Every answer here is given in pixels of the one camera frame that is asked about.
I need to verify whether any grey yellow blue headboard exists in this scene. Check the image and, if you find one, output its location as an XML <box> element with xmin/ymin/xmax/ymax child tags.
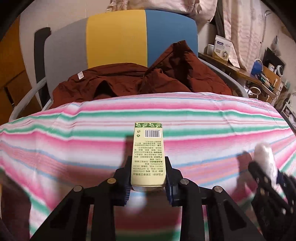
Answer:
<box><xmin>44</xmin><ymin>9</ymin><xmax>198</xmax><ymax>94</ymax></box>

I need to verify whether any white plastic cloud toy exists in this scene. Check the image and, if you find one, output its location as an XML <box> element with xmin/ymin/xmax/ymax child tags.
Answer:
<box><xmin>254</xmin><ymin>143</ymin><xmax>278</xmax><ymax>187</ymax></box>

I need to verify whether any grey bed rail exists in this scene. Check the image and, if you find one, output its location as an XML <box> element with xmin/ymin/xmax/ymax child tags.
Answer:
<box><xmin>9</xmin><ymin>77</ymin><xmax>47</xmax><ymax>122</ymax></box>

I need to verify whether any striped pink green tablecloth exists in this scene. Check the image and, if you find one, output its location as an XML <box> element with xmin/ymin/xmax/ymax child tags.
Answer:
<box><xmin>1</xmin><ymin>92</ymin><xmax>295</xmax><ymax>240</ymax></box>

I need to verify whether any white blue medicine box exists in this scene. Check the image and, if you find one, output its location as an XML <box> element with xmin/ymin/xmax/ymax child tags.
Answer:
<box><xmin>212</xmin><ymin>35</ymin><xmax>232</xmax><ymax>62</ymax></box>

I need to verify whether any wooden side shelf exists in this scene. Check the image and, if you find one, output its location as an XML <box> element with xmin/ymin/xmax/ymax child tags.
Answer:
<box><xmin>198</xmin><ymin>53</ymin><xmax>280</xmax><ymax>100</ymax></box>

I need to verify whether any dark red garment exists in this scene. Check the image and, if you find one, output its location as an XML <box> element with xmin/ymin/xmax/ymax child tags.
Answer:
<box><xmin>51</xmin><ymin>41</ymin><xmax>232</xmax><ymax>108</ymax></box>

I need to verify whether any black rolled mat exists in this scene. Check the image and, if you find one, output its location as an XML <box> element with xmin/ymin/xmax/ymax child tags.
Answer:
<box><xmin>34</xmin><ymin>27</ymin><xmax>51</xmax><ymax>107</ymax></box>

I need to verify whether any cream green small box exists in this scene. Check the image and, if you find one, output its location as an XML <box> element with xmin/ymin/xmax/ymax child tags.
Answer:
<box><xmin>130</xmin><ymin>122</ymin><xmax>166</xmax><ymax>192</ymax></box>

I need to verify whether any pink patterned curtain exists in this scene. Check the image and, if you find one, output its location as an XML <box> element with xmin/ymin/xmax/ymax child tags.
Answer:
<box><xmin>106</xmin><ymin>0</ymin><xmax>264</xmax><ymax>71</ymax></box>

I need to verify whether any wooden wardrobe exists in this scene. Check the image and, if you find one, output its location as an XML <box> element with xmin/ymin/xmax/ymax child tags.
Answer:
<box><xmin>0</xmin><ymin>18</ymin><xmax>32</xmax><ymax>124</ymax></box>

